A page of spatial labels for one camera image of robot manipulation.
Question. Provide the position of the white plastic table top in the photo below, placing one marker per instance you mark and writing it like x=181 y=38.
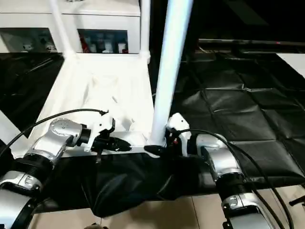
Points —
x=95 y=83

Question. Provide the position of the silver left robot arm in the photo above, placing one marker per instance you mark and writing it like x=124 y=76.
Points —
x=59 y=133

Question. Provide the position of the black plastic mat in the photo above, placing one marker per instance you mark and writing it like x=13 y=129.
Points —
x=238 y=107

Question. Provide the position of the dark rounded robot foot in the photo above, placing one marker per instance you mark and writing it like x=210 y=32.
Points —
x=94 y=226

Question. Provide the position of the white bottle with dark cap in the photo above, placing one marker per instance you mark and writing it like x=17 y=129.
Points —
x=122 y=48
x=108 y=47

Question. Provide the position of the white cabinet with glass doors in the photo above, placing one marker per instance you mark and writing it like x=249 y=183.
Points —
x=107 y=21

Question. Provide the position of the black metal stand foot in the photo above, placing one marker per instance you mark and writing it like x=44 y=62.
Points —
x=296 y=201

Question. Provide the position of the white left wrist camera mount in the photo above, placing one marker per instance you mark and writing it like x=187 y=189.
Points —
x=100 y=124

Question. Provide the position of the black metal rail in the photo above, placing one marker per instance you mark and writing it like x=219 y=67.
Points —
x=238 y=41

